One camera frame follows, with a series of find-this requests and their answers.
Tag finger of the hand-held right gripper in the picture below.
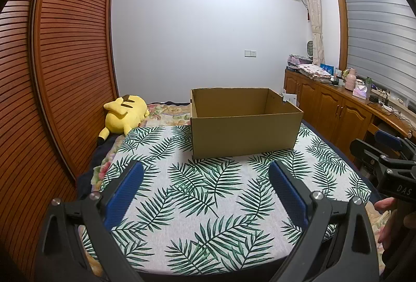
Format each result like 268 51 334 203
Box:
374 130 416 160
350 138 416 173

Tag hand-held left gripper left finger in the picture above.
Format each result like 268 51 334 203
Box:
34 160 145 282

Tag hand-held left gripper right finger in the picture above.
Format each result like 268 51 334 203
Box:
268 160 381 282

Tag brown cardboard box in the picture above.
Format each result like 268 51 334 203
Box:
190 88 304 160

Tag person's right hand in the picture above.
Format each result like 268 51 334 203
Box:
373 197 416 252

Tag long wooden cabinet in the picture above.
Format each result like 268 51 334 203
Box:
284 69 416 172

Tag green leaf print cloth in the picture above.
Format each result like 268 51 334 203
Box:
78 124 373 273

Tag pink thermos jug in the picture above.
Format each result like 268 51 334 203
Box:
344 68 357 91

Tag yellow plush toy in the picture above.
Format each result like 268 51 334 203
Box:
97 94 151 147

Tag white paper bag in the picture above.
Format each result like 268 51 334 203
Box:
281 92 298 107

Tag folded floral cloth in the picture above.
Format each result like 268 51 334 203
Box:
297 64 331 79

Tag purple floral bag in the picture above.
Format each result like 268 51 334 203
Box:
289 55 312 67

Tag grey window blind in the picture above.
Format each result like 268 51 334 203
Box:
338 0 416 101

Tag brown slatted wooden wardrobe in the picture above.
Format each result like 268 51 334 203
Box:
0 0 119 270

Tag beige patterned curtain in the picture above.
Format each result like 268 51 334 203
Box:
299 0 326 65

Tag wooden window frame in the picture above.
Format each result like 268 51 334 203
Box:
331 0 350 71

